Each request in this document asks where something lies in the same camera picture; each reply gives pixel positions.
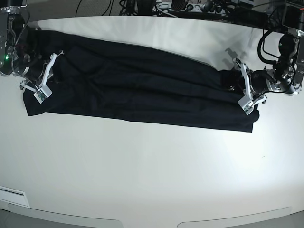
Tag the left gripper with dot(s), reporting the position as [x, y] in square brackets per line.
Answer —
[250, 86]

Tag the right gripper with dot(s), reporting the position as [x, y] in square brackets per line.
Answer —
[36, 76]

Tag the black T-shirt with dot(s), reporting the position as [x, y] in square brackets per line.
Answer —
[138, 84]

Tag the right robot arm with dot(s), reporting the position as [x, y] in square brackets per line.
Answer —
[19, 48]

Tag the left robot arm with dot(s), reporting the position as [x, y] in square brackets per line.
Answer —
[287, 72]

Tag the white label sticker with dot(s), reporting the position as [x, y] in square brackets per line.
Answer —
[15, 197]

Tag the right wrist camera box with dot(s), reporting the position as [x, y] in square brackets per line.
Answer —
[42, 94]

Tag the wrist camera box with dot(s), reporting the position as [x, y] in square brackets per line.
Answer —
[42, 94]
[247, 104]

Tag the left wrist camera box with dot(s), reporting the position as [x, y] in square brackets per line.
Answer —
[247, 104]

